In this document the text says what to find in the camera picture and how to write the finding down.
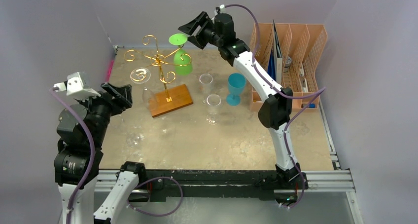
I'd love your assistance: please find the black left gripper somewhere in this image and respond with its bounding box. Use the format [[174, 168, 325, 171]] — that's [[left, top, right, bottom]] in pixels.
[[76, 81, 132, 146]]

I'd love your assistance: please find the clear flute wine glass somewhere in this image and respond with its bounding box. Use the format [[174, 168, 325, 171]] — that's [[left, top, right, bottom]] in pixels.
[[130, 67, 158, 111]]

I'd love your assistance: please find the green plastic goblet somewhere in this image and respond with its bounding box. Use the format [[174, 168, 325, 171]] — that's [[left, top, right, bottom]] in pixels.
[[169, 33, 193, 75]]

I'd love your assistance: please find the clear glass back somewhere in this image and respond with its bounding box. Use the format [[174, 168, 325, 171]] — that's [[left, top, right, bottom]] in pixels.
[[199, 74, 213, 104]]

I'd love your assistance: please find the clear glass near left arm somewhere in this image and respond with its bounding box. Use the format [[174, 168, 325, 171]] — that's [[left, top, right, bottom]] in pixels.
[[126, 133, 144, 147]]

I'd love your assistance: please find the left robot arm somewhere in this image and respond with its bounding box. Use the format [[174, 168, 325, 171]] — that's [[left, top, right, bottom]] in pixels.
[[54, 82, 147, 224]]

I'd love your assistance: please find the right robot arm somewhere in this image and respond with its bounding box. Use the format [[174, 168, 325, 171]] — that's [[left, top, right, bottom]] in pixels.
[[178, 11, 306, 188]]

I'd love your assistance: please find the gold wine glass rack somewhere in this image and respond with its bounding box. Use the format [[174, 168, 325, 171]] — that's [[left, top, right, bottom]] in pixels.
[[124, 35, 193, 118]]

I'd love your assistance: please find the blue plastic goblet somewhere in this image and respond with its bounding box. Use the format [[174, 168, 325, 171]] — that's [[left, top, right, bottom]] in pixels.
[[226, 73, 246, 106]]

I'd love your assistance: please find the blue folder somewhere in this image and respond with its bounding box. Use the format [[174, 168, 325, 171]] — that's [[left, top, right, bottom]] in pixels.
[[267, 50, 277, 80]]

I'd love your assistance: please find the grey white folder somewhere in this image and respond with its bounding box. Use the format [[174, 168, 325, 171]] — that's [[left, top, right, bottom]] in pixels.
[[273, 20, 282, 84]]

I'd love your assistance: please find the peach file organizer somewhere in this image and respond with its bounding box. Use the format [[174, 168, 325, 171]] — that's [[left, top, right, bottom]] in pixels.
[[249, 23, 327, 96]]

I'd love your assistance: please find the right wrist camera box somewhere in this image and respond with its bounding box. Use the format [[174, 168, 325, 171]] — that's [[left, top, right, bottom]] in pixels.
[[212, 4, 227, 21]]

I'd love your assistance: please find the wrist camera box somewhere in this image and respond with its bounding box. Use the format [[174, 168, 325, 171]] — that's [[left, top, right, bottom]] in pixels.
[[53, 72, 100, 100], [212, 4, 227, 21]]

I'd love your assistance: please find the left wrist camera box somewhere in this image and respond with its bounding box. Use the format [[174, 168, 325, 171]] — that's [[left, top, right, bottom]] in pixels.
[[53, 72, 100, 100]]

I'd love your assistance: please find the purple cable loop front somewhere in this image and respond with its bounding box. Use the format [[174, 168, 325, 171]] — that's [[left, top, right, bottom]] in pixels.
[[126, 177, 183, 218]]

